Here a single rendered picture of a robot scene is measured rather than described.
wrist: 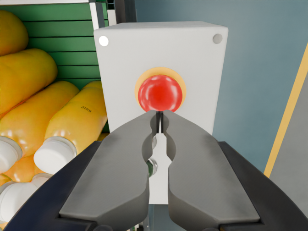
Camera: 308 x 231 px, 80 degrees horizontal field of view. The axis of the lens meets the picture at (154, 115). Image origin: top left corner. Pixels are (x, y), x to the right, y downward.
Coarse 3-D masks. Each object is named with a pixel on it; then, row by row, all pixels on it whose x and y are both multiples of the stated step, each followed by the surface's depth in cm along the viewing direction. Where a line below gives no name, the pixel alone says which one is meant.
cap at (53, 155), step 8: (48, 144) 21; (56, 144) 21; (64, 144) 22; (40, 152) 20; (48, 152) 20; (56, 152) 20; (64, 152) 21; (72, 152) 22; (40, 160) 21; (48, 160) 21; (56, 160) 21; (64, 160) 21; (40, 168) 22; (48, 168) 22; (56, 168) 21
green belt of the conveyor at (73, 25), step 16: (96, 0) 30; (112, 0) 34; (32, 16) 31; (48, 16) 31; (64, 16) 31; (80, 16) 31; (32, 32) 33; (48, 32) 33; (64, 32) 32; (80, 32) 32; (48, 48) 34; (64, 48) 34; (80, 48) 34; (64, 64) 35; (80, 64) 35; (96, 64) 35; (64, 80) 37; (80, 80) 37
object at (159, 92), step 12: (144, 84) 14; (156, 84) 14; (168, 84) 14; (144, 96) 15; (156, 96) 15; (168, 96) 15; (180, 96) 15; (144, 108) 15; (156, 108) 15; (168, 108) 15
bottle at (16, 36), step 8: (0, 16) 28; (8, 16) 29; (16, 16) 31; (0, 24) 27; (8, 24) 29; (16, 24) 30; (0, 32) 27; (8, 32) 28; (16, 32) 30; (24, 32) 31; (0, 40) 27; (8, 40) 28; (16, 40) 30; (24, 40) 32; (0, 48) 27; (8, 48) 29; (16, 48) 31; (24, 48) 33
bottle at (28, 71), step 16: (32, 48) 33; (0, 64) 25; (16, 64) 27; (32, 64) 29; (48, 64) 33; (0, 80) 23; (16, 80) 25; (32, 80) 28; (48, 80) 33; (0, 96) 23; (16, 96) 26; (0, 112) 24
